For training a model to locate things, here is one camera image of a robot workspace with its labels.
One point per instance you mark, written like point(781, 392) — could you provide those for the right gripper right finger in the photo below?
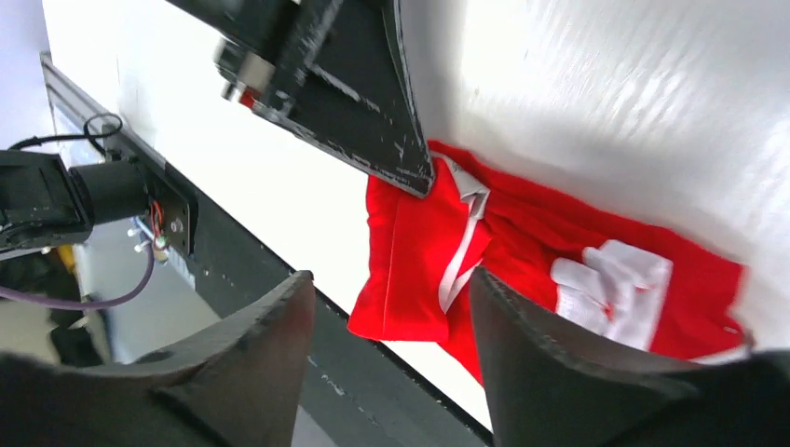
point(550, 382)

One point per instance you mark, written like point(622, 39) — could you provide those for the aluminium frame rail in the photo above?
point(71, 108)

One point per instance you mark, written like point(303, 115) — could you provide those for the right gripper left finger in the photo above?
point(235, 383)

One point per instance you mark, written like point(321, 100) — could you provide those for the red underwear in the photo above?
point(638, 284)

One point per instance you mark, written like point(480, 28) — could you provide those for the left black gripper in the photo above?
point(333, 73)

